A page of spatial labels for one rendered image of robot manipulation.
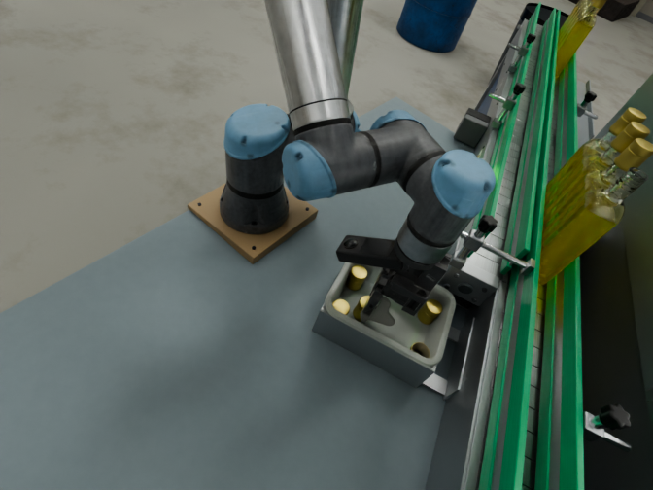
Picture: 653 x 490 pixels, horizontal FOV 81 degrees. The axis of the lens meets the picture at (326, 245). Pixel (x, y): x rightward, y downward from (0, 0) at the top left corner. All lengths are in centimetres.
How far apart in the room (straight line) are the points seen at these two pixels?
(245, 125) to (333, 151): 29
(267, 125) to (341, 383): 47
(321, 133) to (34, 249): 156
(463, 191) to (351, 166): 14
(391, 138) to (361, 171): 6
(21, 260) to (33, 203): 30
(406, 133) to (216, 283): 46
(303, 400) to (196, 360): 19
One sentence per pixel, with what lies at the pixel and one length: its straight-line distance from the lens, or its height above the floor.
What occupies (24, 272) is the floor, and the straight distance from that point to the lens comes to 184.
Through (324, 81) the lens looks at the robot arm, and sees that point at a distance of 49.
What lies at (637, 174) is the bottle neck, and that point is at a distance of 77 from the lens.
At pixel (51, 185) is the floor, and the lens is 213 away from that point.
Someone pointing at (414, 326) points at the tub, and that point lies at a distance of 80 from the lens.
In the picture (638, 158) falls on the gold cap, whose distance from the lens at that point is 79.
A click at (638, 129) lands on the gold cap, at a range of 84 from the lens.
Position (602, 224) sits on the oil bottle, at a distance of 77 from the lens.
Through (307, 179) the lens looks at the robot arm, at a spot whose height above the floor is 111.
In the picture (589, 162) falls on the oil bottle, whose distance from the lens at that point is 86.
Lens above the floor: 141
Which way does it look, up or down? 49 degrees down
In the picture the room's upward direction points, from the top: 20 degrees clockwise
